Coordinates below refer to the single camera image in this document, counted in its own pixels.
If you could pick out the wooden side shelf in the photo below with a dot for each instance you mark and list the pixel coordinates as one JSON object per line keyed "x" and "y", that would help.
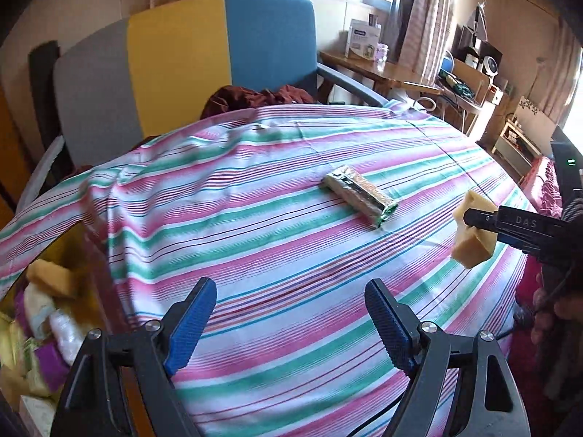
{"x": 473, "y": 77}

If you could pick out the beige cardboard box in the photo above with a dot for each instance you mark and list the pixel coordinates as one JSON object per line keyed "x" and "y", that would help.
{"x": 36, "y": 416}

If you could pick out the red patterned cloth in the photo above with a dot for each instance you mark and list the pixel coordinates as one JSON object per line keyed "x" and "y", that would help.
{"x": 542, "y": 182}

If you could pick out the wooden wardrobe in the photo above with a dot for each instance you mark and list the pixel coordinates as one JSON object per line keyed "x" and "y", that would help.
{"x": 11, "y": 154}

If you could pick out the white round fan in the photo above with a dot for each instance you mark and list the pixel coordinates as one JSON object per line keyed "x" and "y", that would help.
{"x": 491, "y": 64}

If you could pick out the person's right hand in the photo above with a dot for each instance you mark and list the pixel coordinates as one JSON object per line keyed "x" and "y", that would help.
{"x": 542, "y": 323}

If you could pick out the clear plastic packet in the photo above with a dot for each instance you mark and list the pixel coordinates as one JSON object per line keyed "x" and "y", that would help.
{"x": 66, "y": 337}

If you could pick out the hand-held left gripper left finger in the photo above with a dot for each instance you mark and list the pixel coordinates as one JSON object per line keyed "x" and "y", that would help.
{"x": 191, "y": 327}

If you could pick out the pink striped curtain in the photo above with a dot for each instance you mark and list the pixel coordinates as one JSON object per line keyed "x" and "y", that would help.
{"x": 428, "y": 22}

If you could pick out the gold tin box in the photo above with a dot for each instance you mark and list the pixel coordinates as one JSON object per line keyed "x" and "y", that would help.
{"x": 98, "y": 291}

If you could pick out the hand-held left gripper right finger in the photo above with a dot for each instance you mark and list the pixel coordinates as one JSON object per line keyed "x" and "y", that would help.
{"x": 387, "y": 323}

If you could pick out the wooden desk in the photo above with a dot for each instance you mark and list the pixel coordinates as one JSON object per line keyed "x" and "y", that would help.
{"x": 364, "y": 66}

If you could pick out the striped tablecloth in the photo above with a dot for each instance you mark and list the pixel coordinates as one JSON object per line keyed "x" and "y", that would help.
{"x": 273, "y": 246}

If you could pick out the clear-wrapped beige roll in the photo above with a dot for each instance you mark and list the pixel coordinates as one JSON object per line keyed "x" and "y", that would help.
{"x": 38, "y": 309}

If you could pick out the dark red cloth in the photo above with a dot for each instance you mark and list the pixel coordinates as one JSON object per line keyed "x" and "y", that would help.
{"x": 255, "y": 98}

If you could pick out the white product box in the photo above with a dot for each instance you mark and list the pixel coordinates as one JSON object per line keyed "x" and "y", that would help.
{"x": 362, "y": 38}

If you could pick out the purple snack packet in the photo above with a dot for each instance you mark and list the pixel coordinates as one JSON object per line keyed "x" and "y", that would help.
{"x": 20, "y": 318}
{"x": 50, "y": 364}

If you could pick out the grey yellow blue chair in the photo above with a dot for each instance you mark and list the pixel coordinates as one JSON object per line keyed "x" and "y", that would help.
{"x": 173, "y": 63}

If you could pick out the snack packet with green label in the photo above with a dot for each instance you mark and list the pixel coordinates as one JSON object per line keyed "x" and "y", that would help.
{"x": 18, "y": 359}

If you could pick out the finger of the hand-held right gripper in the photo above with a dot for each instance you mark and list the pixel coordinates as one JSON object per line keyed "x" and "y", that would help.
{"x": 519, "y": 227}

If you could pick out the silver foil packet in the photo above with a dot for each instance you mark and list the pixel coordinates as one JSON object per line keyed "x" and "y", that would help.
{"x": 355, "y": 189}

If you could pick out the low wooden cabinet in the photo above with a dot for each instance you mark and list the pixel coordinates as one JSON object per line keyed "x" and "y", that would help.
{"x": 530, "y": 118}

